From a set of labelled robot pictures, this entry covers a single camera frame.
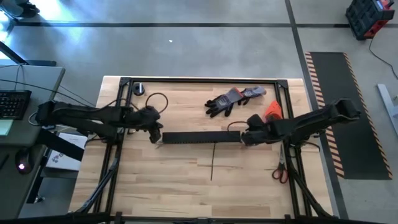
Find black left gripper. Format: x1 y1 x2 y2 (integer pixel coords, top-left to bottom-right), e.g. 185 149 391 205
133 105 164 145

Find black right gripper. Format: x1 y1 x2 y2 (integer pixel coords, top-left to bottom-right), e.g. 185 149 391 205
241 126 272 147

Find black slotted cable duct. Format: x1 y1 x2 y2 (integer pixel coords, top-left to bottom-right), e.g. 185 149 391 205
162 131 242 145

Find grey black work glove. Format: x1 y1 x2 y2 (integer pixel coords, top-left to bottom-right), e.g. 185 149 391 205
237 85 267 105
205 87 244 119

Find black round puck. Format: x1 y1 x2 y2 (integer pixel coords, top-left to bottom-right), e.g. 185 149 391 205
131 82 146 97

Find black desk leg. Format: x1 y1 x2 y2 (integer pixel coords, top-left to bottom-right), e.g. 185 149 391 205
36 132 86 162

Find white cardboard box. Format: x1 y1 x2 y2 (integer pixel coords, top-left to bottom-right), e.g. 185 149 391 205
45 132 89 172

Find black striped floor mat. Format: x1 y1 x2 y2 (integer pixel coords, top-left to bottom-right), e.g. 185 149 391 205
304 51 394 181

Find grey desk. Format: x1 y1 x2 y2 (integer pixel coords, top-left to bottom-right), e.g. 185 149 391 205
0 63 67 220

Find black computer mouse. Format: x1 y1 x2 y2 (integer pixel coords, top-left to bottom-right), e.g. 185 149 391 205
14 149 34 175

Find grey metal bar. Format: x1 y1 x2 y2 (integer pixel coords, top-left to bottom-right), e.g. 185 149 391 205
376 83 398 136

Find black keyboard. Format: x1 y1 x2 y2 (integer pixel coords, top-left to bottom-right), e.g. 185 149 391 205
0 89 33 121

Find pale green notepad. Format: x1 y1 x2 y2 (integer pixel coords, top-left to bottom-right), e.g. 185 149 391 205
0 119 15 137

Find black red toolbox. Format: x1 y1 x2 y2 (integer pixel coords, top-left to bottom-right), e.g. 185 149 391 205
345 0 397 42

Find person's foot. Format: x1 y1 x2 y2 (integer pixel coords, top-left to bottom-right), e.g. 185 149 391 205
0 0 41 19

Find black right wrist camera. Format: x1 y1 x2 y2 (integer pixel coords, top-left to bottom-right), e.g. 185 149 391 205
248 113 266 129

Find black right camera cable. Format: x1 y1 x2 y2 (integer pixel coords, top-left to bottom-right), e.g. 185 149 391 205
226 120 250 132

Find black camera cable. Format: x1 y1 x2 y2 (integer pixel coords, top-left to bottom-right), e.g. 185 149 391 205
226 120 250 132
144 91 170 118

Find black left camera cable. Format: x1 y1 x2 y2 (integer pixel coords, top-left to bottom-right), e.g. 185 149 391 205
144 91 170 118

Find red handled scissors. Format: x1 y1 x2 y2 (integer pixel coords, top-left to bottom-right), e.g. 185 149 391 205
271 143 290 185

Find black aluminium table frame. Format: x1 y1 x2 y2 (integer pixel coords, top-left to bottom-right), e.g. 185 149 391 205
0 76 398 224

